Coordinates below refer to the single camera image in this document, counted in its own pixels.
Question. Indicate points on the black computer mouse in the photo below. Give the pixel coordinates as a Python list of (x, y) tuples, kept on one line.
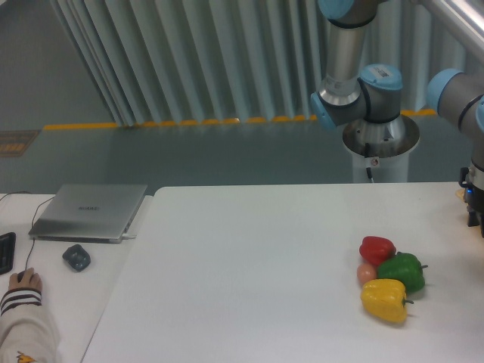
[(25, 276)]

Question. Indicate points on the yellow bell pepper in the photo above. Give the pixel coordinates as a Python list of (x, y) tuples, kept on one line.
[(385, 299)]

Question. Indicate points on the green bell pepper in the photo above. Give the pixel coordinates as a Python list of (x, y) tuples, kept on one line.
[(406, 268)]

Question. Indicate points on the silver closed laptop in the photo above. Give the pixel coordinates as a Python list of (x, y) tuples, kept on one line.
[(89, 213)]

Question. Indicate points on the yellow plastic basket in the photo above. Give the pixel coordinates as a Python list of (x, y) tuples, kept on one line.
[(460, 193)]

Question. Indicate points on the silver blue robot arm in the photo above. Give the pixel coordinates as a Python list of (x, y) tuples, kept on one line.
[(365, 101)]

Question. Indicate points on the aluminium frame bar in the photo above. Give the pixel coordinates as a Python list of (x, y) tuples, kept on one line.
[(464, 20)]

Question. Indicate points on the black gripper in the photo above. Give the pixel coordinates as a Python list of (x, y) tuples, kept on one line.
[(471, 179)]

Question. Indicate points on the dark grey small case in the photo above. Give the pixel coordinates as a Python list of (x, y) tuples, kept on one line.
[(77, 258)]

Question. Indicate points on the grey pleated curtain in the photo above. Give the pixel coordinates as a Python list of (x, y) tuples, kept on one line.
[(179, 61)]

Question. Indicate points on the red bell pepper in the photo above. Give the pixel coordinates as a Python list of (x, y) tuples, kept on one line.
[(376, 250)]

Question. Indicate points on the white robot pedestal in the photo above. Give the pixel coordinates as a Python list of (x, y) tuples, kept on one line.
[(380, 152)]

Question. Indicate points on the white striped sleeve forearm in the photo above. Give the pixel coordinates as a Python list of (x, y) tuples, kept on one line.
[(27, 333)]

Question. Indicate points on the black keyboard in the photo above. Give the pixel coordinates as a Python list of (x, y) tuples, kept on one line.
[(7, 249)]

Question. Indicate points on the person's hand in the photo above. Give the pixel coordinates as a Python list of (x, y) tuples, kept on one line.
[(35, 284)]

